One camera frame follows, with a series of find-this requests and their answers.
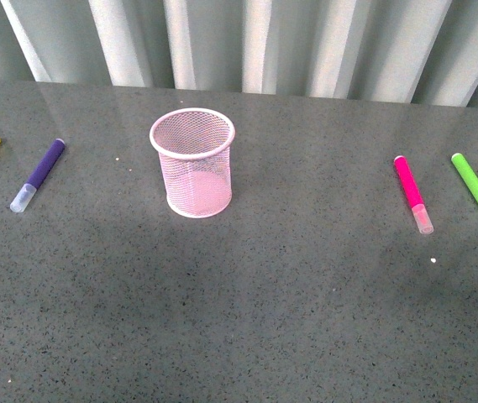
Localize grey pleated curtain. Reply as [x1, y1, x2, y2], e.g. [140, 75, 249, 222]
[0, 1, 478, 107]

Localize pink marker pen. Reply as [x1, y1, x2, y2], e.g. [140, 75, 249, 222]
[394, 155, 433, 235]

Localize purple marker pen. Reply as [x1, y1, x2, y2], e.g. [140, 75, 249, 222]
[9, 139, 66, 213]

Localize pink mesh pen cup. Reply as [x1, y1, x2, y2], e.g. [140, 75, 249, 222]
[150, 107, 235, 218]

